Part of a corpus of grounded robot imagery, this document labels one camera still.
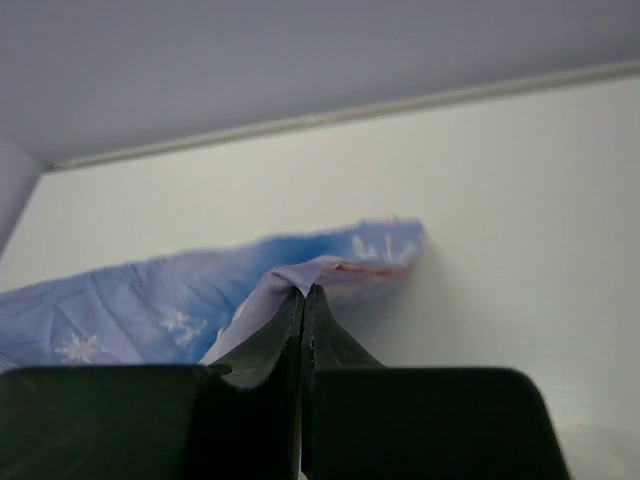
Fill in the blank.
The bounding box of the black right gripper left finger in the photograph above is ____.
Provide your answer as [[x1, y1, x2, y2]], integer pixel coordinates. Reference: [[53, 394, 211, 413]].
[[204, 289, 305, 479]]

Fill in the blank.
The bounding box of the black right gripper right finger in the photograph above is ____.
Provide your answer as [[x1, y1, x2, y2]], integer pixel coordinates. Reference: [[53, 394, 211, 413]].
[[301, 285, 390, 479]]

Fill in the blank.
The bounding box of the blue Frozen placemat cloth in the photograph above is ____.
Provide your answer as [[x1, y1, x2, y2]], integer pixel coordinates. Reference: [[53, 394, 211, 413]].
[[1, 220, 425, 370]]

